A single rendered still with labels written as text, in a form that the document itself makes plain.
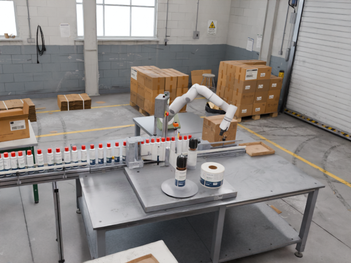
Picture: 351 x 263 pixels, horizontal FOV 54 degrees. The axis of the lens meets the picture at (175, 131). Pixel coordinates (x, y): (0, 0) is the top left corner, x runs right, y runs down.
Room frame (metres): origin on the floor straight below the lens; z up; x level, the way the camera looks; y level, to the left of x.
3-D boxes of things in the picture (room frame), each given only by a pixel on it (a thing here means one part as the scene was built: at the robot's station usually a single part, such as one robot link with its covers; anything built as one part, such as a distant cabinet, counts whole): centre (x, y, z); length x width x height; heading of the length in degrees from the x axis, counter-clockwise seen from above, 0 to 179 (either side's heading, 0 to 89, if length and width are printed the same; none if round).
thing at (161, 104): (3.14, 0.14, 1.38); 0.17 x 0.10 x 0.19; 168
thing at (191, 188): (2.49, -0.07, 0.89); 0.31 x 0.31 x 0.01
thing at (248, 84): (7.35, -1.53, 0.57); 1.20 x 0.85 x 1.14; 121
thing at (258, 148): (3.50, -0.91, 0.85); 0.30 x 0.26 x 0.04; 113
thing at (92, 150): (2.80, 0.74, 0.98); 0.05 x 0.05 x 0.20
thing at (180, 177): (2.49, -0.07, 1.04); 0.09 x 0.09 x 0.29
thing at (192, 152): (2.88, -0.17, 1.03); 0.09 x 0.09 x 0.30
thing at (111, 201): (3.06, -0.15, 0.82); 2.10 x 1.50 x 0.02; 113
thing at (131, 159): (2.85, 0.36, 1.01); 0.14 x 0.13 x 0.26; 113
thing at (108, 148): (2.86, 0.60, 0.98); 0.05 x 0.05 x 0.20
